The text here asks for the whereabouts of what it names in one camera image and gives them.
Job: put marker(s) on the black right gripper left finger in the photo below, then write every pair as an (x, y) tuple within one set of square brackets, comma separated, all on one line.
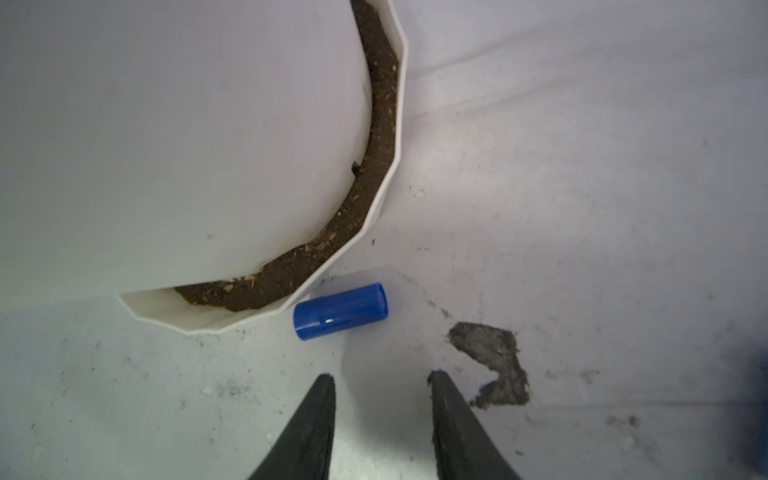
[(304, 448)]

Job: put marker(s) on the blue pen cap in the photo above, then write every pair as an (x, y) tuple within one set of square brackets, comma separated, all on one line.
[(342, 311)]

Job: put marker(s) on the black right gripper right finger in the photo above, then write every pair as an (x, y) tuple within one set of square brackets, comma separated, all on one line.
[(463, 449)]

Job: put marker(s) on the green potted plant white pot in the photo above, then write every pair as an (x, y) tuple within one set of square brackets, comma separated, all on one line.
[(147, 145)]

